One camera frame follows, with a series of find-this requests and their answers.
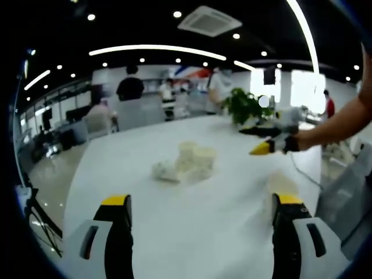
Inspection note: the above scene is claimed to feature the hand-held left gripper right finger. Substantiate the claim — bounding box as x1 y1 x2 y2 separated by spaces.
271 192 351 279

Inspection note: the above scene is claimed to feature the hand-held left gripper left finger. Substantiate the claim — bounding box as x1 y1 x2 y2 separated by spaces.
59 194 134 279

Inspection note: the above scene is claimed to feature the single white paper cup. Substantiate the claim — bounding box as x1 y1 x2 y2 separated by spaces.
263 171 302 210

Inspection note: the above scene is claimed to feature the cluster of white paper cups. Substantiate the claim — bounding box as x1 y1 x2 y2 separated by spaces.
151 141 218 183

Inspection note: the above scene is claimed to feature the person's right hand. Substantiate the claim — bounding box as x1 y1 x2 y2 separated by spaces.
296 129 318 152

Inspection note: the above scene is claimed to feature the green potted plant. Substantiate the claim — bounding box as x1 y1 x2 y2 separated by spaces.
222 87 276 126

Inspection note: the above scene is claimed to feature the black hanging monitor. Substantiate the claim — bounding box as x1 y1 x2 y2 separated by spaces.
263 68 276 85

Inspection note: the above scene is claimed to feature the white table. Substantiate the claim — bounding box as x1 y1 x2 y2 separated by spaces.
62 115 323 279

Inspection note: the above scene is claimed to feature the long ceiling light strip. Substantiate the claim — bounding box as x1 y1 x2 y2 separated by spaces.
234 60 256 72
88 44 227 62
23 69 51 91
286 0 320 77

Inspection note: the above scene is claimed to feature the black tripod stand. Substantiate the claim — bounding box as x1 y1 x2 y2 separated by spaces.
23 173 63 258

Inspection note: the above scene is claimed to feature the white ceiling air vent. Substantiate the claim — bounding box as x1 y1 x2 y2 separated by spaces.
177 5 243 38

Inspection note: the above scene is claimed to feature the black desk monitor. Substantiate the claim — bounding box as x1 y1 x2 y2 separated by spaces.
42 108 53 128

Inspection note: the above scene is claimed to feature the group of round ceiling downlights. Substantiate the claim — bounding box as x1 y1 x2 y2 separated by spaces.
26 11 361 101

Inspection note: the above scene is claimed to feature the thin gripper cable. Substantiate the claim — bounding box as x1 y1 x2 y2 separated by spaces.
289 152 325 191

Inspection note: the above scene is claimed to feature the wall screen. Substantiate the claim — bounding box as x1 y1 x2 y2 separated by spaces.
91 84 104 101

